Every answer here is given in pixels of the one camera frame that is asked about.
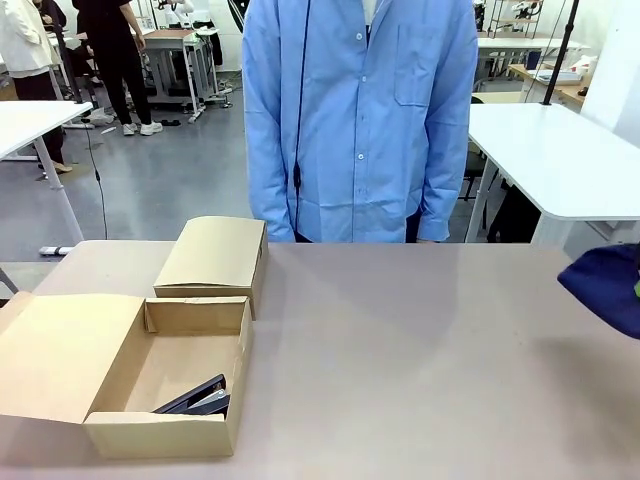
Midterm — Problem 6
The navy blue zipper pouch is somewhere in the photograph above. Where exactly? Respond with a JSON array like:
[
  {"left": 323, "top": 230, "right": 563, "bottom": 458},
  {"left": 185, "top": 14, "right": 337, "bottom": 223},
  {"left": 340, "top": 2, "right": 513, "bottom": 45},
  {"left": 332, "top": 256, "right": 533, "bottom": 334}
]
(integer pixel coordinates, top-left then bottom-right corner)
[{"left": 557, "top": 243, "right": 640, "bottom": 341}]

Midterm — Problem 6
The small cardboard box with lid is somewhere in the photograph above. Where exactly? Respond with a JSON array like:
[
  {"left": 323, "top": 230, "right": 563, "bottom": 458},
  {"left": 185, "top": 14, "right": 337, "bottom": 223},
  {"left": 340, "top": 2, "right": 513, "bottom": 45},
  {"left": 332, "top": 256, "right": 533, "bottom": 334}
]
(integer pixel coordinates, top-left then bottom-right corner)
[{"left": 152, "top": 215, "right": 270, "bottom": 321}]

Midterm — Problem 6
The black stapler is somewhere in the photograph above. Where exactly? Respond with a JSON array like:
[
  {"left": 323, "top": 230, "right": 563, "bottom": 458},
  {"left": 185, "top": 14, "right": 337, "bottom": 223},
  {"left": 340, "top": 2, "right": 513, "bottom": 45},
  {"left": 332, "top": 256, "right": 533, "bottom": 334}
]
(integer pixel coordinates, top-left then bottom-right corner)
[{"left": 152, "top": 373, "right": 232, "bottom": 417}]

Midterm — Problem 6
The person's right forearm blue sleeve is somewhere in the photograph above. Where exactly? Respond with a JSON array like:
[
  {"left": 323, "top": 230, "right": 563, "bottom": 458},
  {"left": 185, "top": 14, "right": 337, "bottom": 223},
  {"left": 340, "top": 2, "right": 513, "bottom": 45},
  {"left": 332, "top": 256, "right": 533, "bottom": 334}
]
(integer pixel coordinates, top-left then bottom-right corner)
[{"left": 247, "top": 119, "right": 297, "bottom": 244}]

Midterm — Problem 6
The person's left forearm blue sleeve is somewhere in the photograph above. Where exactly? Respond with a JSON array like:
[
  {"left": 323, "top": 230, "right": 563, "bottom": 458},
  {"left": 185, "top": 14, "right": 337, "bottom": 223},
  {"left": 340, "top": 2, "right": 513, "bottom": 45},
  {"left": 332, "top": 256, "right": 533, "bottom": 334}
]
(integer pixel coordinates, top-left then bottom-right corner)
[{"left": 417, "top": 119, "right": 469, "bottom": 243}]

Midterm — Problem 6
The large open cardboard box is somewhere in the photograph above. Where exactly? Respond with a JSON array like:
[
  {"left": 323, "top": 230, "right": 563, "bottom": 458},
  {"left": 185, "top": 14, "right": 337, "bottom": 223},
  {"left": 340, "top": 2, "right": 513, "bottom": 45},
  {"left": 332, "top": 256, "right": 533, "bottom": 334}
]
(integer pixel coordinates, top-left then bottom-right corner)
[{"left": 0, "top": 292, "right": 255, "bottom": 460}]

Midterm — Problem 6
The large white rounded table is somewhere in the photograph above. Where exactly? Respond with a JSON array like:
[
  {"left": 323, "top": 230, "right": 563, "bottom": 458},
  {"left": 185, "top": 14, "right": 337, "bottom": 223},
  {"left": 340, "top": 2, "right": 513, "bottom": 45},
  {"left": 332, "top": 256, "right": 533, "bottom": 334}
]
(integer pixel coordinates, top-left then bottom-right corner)
[{"left": 463, "top": 102, "right": 640, "bottom": 251}]

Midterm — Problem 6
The black chair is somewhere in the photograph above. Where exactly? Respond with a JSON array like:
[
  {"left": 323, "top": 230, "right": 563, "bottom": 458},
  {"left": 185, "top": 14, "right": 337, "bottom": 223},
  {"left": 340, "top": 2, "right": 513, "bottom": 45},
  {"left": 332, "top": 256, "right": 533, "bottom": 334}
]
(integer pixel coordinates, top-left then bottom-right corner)
[{"left": 462, "top": 149, "right": 503, "bottom": 202}]

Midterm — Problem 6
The wooden background table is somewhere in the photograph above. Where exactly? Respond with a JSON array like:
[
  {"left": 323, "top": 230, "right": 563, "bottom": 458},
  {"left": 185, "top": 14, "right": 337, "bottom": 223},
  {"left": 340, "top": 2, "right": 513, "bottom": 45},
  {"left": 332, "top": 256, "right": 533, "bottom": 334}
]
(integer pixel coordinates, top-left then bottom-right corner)
[{"left": 507, "top": 62, "right": 587, "bottom": 107}]

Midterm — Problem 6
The white tray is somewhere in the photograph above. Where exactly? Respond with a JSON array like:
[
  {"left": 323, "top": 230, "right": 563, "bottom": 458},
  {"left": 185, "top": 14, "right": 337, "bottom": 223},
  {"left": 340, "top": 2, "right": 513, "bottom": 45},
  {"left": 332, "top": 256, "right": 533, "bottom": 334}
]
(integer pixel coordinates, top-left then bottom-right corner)
[{"left": 535, "top": 68, "right": 584, "bottom": 85}]

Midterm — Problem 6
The black tripod pole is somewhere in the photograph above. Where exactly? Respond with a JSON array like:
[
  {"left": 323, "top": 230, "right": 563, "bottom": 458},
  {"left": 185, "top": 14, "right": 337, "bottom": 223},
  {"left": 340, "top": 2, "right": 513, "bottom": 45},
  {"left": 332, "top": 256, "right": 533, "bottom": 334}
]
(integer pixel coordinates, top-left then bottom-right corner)
[{"left": 542, "top": 0, "right": 581, "bottom": 107}]

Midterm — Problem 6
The long white background table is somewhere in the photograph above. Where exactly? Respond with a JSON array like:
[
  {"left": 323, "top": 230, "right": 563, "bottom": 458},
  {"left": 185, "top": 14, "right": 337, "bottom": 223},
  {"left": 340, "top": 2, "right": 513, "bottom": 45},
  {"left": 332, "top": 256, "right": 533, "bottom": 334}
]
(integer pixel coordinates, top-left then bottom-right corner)
[{"left": 477, "top": 36, "right": 591, "bottom": 53}]

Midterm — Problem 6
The person in blue shirt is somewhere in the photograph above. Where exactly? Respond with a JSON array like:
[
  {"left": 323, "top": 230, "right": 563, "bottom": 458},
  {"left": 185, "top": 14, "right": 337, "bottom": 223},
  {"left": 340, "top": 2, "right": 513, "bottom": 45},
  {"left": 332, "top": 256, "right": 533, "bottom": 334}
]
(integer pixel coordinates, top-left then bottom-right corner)
[{"left": 241, "top": 0, "right": 480, "bottom": 245}]

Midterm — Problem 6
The grey desk with brown top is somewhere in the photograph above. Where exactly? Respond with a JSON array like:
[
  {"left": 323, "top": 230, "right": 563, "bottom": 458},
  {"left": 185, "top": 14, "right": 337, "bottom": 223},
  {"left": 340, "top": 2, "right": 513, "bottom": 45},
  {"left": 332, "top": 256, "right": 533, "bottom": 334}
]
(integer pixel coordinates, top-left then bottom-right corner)
[{"left": 143, "top": 27, "right": 222, "bottom": 124}]

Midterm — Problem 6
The person in black clothes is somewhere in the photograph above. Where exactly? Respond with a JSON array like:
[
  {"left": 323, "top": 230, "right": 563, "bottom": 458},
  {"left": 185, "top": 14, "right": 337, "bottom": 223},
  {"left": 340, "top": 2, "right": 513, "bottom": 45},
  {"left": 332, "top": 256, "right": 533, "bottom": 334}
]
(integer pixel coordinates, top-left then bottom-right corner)
[{"left": 71, "top": 0, "right": 164, "bottom": 138}]

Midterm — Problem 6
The white table with white legs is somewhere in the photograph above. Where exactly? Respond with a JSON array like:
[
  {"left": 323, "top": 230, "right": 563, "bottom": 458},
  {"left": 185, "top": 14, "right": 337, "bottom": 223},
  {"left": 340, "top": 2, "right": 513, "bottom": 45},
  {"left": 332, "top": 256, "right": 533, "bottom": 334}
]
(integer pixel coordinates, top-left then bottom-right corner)
[{"left": 0, "top": 101, "right": 95, "bottom": 244}]

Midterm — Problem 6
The person in white jacket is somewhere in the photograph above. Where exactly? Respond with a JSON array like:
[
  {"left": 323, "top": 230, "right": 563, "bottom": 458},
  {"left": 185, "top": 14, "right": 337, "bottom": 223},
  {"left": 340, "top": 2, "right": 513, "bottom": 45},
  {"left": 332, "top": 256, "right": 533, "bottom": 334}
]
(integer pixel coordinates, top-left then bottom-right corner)
[{"left": 0, "top": 0, "right": 74, "bottom": 175}]

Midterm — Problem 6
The black cord on person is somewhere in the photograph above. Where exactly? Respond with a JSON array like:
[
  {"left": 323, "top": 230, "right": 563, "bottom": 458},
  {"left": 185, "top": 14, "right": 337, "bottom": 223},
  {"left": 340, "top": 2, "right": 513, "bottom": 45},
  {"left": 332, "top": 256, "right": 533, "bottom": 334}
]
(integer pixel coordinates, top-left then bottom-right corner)
[{"left": 286, "top": 0, "right": 314, "bottom": 244}]

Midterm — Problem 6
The thin black hanging cable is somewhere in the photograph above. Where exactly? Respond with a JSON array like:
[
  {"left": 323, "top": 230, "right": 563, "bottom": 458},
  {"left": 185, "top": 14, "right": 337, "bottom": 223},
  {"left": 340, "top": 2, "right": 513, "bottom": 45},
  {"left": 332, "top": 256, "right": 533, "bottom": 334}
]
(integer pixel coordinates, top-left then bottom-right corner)
[{"left": 85, "top": 118, "right": 109, "bottom": 240}]

